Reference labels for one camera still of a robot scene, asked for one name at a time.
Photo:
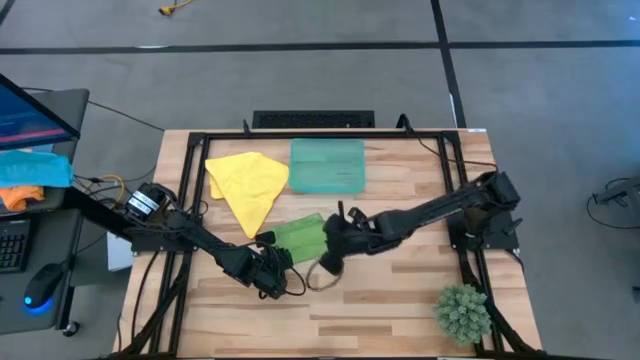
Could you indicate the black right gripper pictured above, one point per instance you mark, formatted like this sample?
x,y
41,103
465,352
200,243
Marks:
x,y
355,237

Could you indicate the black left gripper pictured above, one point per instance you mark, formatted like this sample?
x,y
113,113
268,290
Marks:
x,y
265,272

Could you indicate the green microfiber towel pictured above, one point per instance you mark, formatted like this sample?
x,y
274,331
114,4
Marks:
x,y
302,237

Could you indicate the yellow microfiber towel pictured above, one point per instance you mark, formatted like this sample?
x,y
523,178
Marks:
x,y
250,190

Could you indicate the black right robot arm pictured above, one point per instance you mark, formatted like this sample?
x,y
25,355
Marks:
x,y
440,207

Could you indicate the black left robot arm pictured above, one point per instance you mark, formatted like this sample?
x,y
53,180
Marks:
x,y
205,240

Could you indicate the teal translucent plastic basket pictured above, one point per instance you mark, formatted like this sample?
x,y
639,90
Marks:
x,y
327,165

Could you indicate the black keyboard at table edge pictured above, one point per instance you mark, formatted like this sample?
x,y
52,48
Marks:
x,y
312,119

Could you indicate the green artificial plant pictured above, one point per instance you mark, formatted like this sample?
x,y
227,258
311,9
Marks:
x,y
462,315

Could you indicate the small white label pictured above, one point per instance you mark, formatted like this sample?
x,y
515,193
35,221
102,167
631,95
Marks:
x,y
477,130

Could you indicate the black desk caster wheel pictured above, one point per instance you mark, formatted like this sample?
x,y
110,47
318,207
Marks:
x,y
71,328

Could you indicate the grey side desk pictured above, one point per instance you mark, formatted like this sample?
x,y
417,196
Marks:
x,y
52,235

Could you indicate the black computer mouse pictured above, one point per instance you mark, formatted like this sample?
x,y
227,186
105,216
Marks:
x,y
42,286

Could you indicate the blue cloth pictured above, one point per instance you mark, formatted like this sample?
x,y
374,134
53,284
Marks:
x,y
35,170

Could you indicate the black backlit keyboard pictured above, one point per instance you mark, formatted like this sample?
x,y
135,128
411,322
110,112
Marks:
x,y
12,247

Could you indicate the orange cloth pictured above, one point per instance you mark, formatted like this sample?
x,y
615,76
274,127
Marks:
x,y
20,196

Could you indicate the black floor stand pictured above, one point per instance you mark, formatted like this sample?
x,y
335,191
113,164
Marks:
x,y
622,192

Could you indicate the computer monitor with blue screen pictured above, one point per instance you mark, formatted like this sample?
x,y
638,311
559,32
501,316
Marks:
x,y
25,120

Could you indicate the black aluminium table frame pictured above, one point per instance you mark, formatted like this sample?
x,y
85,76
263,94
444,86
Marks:
x,y
325,135

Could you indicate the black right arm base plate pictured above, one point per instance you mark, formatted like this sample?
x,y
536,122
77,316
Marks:
x,y
500,236

